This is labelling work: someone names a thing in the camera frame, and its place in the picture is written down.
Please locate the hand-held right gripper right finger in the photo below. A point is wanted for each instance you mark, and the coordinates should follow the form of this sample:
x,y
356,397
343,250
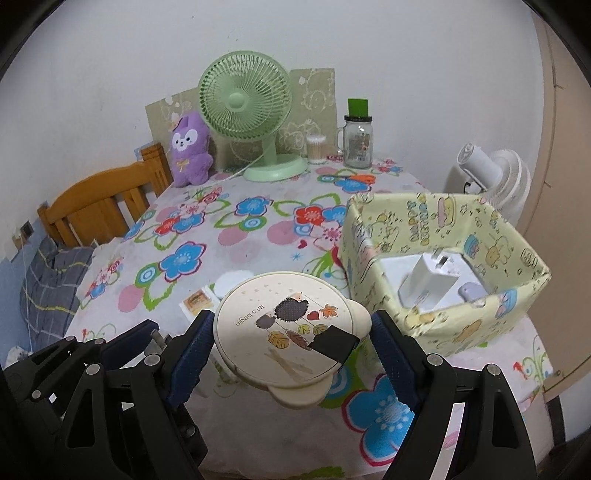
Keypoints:
x,y
392,364

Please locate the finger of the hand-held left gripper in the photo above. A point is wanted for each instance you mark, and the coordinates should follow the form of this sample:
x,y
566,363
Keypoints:
x,y
127,344
64,353

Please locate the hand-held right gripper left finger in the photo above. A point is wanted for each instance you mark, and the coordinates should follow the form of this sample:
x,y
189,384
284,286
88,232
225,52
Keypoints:
x,y
194,360

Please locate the white box picture label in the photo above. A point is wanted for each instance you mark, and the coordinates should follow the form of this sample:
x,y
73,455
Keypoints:
x,y
198,302

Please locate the white earbuds case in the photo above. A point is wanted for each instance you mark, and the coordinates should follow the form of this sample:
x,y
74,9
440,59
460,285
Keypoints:
x,y
228,284

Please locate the white plug charger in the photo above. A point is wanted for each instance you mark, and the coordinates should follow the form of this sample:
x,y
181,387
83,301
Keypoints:
x,y
429,281

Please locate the lavender egg-shaped gadget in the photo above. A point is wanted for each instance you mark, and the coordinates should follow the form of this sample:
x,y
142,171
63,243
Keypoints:
x,y
471,291

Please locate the yellow cartoon paper box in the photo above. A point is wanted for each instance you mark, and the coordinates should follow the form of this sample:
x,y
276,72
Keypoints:
x,y
415,217

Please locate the crumpled printed cloth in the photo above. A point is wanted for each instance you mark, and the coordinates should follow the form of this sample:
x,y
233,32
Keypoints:
x,y
18,354

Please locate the grey plaid pillow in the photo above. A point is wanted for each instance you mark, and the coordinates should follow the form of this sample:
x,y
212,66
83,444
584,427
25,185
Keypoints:
x,y
51,281

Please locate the white cardboard block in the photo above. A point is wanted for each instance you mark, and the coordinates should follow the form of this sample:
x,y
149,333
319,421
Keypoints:
x,y
392,272

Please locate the floral tablecloth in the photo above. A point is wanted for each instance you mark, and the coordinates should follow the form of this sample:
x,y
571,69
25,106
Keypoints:
x,y
258,230

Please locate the wooden bed headboard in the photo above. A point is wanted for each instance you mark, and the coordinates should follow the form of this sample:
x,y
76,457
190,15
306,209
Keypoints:
x,y
106,194

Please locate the purple plush toy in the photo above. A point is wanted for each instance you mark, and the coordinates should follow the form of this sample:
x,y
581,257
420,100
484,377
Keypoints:
x,y
189,147

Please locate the white standing fan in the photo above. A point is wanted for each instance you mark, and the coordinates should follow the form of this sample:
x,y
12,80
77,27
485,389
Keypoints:
x,y
480,161

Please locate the glass jar mug green lid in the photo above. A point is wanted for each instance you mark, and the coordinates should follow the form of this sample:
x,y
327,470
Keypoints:
x,y
358,143

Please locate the clear cotton swab jar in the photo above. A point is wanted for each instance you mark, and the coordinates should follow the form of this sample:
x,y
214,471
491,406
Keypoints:
x,y
316,150

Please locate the beige door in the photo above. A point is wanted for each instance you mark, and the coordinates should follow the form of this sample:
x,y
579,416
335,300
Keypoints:
x,y
568,184

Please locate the green table fan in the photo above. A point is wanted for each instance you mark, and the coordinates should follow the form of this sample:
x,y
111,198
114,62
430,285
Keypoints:
x,y
244,97

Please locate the wall socket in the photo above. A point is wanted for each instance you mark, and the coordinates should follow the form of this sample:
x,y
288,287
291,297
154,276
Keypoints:
x,y
27,229

